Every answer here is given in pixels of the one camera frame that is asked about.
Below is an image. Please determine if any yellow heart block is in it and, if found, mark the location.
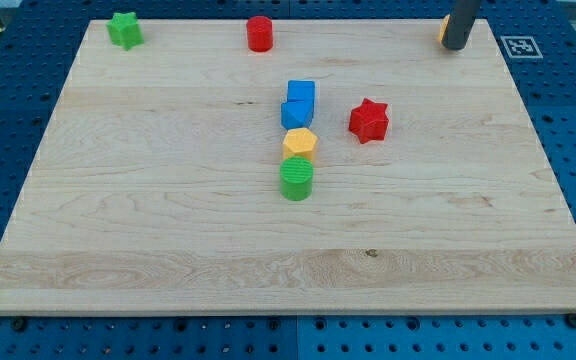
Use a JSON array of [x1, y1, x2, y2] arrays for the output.
[[437, 14, 450, 46]]

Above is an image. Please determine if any green cylinder block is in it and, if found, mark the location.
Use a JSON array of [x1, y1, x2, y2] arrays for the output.
[[280, 156, 314, 201]]

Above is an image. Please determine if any yellow hexagon block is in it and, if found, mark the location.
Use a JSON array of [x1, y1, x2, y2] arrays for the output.
[[282, 128, 318, 162]]

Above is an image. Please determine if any blue triangle block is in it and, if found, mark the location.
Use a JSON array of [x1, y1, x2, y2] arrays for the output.
[[281, 100, 314, 130]]

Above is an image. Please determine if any light wooden board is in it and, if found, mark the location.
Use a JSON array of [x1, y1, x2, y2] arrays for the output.
[[0, 19, 576, 316]]

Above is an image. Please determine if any blue cube block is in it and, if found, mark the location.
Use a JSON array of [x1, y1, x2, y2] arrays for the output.
[[287, 80, 316, 102]]

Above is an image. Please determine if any red star block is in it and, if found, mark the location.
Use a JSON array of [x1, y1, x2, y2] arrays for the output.
[[349, 98, 389, 144]]

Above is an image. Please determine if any red cylinder block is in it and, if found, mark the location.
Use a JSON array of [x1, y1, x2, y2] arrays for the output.
[[246, 16, 274, 52]]

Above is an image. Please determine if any green star block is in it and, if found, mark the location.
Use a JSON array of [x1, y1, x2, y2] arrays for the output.
[[106, 12, 144, 51]]

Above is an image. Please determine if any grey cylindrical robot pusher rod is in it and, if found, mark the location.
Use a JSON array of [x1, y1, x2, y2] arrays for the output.
[[443, 0, 481, 51]]

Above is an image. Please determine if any white fiducial marker tag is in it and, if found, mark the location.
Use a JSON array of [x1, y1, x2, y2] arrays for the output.
[[500, 35, 543, 59]]

